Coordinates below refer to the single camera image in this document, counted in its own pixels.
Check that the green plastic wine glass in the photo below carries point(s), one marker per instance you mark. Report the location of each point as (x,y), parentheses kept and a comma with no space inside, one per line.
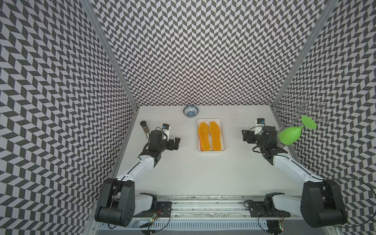
(292,134)

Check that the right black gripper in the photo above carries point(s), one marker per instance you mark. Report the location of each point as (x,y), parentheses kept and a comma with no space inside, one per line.
(250,136)

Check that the clear wire rack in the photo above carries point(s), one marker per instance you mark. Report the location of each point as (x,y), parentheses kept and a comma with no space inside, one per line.
(297,108)

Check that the blue white porcelain bowl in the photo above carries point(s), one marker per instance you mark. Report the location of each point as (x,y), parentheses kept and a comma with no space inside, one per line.
(190,111)

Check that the small spice jar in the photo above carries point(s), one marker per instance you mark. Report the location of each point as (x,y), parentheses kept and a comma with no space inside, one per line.
(145,127)

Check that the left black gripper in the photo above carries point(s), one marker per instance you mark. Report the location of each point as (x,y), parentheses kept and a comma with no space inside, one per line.
(172,143)

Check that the white storage tray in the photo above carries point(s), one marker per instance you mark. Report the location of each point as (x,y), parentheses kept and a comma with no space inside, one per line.
(207,121)

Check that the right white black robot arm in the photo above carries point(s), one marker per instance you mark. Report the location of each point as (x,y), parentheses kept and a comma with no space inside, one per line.
(313,187)

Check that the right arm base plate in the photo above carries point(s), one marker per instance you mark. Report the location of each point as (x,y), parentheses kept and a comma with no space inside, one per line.
(265,207)

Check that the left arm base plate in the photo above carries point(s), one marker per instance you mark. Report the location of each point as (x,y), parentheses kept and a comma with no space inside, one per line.
(147,204)

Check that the yellow insole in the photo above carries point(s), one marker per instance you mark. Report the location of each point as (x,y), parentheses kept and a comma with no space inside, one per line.
(215,133)
(203,133)

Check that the aluminium front rail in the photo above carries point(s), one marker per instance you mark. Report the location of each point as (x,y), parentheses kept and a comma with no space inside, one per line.
(228,207)

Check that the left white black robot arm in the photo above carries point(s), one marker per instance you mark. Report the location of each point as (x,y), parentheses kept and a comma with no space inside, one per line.
(118,202)

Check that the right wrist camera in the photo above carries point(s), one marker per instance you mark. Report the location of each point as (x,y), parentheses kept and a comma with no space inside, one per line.
(259,124)

